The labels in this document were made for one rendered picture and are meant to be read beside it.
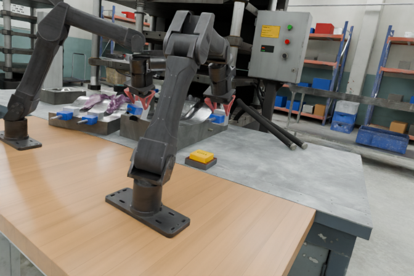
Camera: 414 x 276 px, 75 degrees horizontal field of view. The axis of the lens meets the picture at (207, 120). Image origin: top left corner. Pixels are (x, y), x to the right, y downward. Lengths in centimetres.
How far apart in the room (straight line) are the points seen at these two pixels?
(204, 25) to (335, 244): 67
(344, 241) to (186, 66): 62
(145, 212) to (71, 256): 15
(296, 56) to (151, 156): 126
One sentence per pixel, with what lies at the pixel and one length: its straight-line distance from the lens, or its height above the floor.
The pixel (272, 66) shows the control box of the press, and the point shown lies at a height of 115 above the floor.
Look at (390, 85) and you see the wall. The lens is 733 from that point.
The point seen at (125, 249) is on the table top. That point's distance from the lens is 54.
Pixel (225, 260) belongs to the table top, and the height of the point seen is 80.
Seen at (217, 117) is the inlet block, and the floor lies 94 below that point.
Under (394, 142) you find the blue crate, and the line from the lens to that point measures 444.
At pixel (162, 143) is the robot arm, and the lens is 56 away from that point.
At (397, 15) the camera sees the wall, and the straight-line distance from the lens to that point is 749.
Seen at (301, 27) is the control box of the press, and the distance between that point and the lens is 169.
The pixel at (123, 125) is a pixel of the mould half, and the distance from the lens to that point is 111.
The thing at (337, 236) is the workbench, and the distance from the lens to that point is 87.
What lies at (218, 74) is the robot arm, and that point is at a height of 110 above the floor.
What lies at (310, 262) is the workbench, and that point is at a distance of 94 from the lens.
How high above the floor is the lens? 114
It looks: 12 degrees down
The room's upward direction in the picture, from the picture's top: 7 degrees clockwise
